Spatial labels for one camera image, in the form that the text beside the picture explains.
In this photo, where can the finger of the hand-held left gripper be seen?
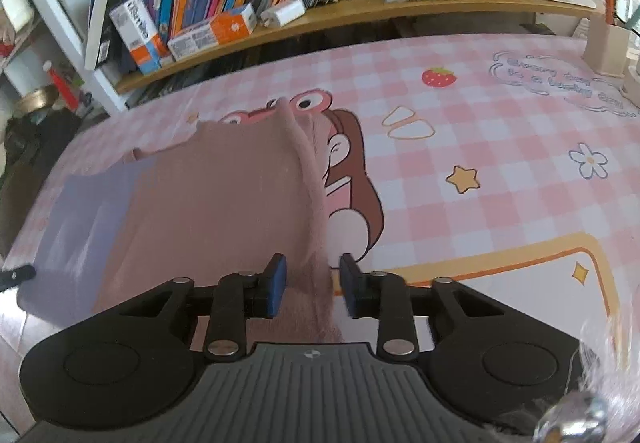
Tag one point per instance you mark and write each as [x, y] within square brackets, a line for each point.
[15, 275]

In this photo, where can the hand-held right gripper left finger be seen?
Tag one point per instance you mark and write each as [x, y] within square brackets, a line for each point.
[276, 285]

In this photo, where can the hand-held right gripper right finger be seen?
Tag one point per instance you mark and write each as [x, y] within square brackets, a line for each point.
[350, 289]

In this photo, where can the pink and purple sweater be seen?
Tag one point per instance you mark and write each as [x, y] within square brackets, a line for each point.
[225, 198]

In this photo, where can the gold metal bowl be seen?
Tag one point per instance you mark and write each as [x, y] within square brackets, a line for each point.
[37, 102]

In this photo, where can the red bottle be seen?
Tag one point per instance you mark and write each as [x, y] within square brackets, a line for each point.
[60, 83]

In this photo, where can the shiny silver ornament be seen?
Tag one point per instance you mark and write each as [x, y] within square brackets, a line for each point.
[570, 418]

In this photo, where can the long orange and white box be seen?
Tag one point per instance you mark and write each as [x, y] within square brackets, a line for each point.
[212, 33]

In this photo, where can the thick white-paged book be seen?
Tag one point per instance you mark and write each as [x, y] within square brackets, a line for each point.
[100, 28]

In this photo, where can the upright orange and white box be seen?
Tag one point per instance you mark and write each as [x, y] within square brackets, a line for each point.
[137, 35]

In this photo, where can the white charger plug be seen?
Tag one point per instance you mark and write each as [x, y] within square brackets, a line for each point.
[282, 13]

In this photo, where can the wooden shelf board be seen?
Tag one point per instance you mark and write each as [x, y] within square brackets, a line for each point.
[375, 15]

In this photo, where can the beige pen holder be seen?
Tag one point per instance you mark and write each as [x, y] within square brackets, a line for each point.
[607, 48]

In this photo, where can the orange pen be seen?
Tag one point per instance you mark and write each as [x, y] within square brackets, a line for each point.
[609, 5]

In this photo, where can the white shelf frame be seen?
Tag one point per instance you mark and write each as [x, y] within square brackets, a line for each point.
[50, 13]

